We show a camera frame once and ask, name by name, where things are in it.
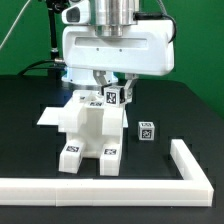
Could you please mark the white U-shaped obstacle fence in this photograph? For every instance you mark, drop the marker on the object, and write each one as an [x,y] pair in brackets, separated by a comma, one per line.
[193,189]

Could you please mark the white chair back frame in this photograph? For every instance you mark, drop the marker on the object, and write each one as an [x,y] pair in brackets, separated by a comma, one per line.
[84,99]

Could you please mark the white chair seat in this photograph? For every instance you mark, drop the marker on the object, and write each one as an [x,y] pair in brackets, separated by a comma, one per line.
[95,135]

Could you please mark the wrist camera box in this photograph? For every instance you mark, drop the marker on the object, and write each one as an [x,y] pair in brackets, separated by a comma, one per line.
[79,13]

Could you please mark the black camera stand pole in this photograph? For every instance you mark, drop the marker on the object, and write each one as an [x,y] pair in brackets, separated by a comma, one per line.
[54,7]

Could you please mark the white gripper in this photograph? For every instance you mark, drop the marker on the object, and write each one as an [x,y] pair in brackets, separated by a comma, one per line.
[144,48]

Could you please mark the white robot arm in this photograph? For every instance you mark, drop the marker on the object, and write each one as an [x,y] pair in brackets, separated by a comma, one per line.
[115,36]

